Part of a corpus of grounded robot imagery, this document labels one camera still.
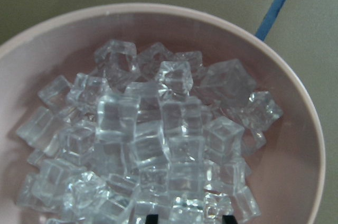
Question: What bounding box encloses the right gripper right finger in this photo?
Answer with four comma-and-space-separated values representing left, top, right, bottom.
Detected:
222, 215, 238, 224

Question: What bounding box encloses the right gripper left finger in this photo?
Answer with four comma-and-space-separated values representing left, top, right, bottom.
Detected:
146, 214, 158, 224

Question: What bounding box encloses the clear ice cubes pile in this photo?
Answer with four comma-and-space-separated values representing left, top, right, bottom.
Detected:
17, 40, 283, 223

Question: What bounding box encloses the pink bowl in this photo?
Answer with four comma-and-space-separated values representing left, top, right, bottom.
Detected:
1, 3, 325, 223

